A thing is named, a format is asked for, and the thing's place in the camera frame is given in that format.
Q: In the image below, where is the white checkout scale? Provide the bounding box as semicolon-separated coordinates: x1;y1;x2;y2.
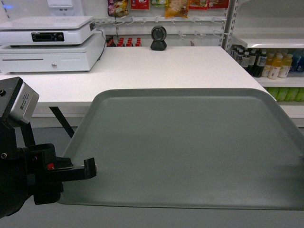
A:
0;16;96;46

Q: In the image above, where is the yellow fungus snack bag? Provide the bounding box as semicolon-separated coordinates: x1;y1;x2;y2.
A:
165;0;189;18

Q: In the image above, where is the grey rectangular serving tray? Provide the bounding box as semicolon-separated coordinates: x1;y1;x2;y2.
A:
60;88;304;210

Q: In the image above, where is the white checkout counter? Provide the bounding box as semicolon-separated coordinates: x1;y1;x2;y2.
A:
0;46;277;119

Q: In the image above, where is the purple seasoning packet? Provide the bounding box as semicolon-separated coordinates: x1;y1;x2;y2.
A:
107;0;129;18

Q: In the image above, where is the red spice packet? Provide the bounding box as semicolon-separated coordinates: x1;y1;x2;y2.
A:
131;0;150;10

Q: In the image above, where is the black round barcode scanner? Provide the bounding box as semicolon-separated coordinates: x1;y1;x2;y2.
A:
150;26;167;51

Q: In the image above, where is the white metal store shelf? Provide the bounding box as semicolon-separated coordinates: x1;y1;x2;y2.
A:
104;0;304;129

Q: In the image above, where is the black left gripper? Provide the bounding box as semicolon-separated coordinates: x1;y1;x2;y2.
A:
0;143;98;217

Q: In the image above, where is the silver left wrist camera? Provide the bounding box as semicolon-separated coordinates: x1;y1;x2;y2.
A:
9;82;39;124

